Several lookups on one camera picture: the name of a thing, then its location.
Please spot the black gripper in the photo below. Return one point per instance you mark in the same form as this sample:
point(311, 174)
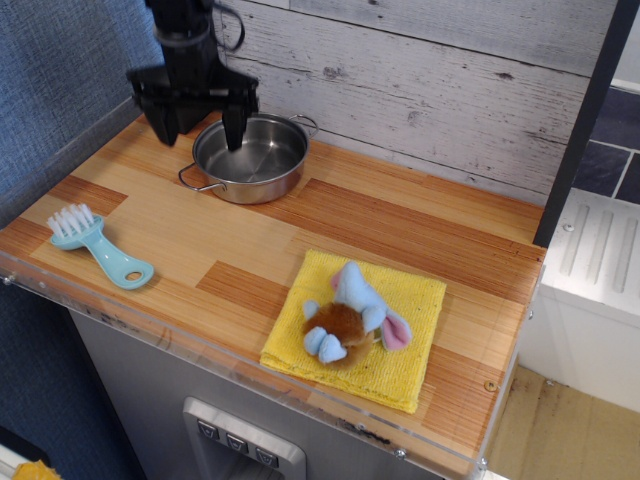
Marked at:
point(193, 75)

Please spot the stainless steel pan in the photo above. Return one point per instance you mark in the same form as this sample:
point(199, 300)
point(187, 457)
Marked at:
point(268, 165)

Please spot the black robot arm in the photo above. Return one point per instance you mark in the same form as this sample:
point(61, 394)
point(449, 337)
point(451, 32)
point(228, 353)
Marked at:
point(185, 21)

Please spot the light blue dish brush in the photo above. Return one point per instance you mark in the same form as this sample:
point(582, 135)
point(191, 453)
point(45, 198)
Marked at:
point(76, 226)

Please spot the blue and brown plush toy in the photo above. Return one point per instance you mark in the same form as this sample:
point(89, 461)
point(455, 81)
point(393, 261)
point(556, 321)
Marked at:
point(342, 332)

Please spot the silver button control panel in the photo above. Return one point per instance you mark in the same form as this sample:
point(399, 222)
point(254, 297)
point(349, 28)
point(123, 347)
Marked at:
point(227, 447)

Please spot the yellow object bottom left corner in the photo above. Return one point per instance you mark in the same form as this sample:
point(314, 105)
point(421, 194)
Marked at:
point(32, 471)

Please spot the white ridged side cabinet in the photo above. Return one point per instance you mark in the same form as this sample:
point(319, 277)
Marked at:
point(583, 328)

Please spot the dark left vertical post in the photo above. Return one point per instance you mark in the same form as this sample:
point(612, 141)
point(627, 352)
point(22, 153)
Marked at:
point(189, 117)

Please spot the dark vertical post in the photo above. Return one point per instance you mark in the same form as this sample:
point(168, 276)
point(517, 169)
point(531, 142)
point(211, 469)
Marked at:
point(615, 40)
point(189, 117)

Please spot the dark right vertical post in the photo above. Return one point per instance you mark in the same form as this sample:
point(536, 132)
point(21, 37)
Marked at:
point(615, 40)

